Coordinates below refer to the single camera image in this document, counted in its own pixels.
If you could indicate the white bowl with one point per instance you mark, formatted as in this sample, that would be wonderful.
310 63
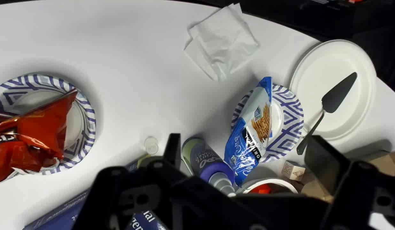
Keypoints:
269 182

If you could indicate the blue hardcover book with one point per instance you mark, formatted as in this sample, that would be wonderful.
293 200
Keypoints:
60 218

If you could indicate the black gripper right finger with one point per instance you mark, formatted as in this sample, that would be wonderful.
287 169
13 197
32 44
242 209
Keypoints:
326 164

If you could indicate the small clear plastic cap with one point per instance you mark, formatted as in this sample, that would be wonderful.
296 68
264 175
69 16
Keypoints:
151 145

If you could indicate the white paper napkin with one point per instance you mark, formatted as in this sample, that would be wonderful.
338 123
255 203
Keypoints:
223 40

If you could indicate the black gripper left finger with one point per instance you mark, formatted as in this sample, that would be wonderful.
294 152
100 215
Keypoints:
173 154

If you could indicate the red toy block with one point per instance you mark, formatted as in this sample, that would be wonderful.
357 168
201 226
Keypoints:
268 191

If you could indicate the plain white plate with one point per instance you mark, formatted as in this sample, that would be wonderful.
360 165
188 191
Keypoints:
325 68

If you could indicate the red Doritos chip bag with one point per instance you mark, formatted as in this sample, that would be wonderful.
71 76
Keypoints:
35 136

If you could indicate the blue pretzel crisps bag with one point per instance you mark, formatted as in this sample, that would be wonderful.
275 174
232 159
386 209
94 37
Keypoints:
242 147

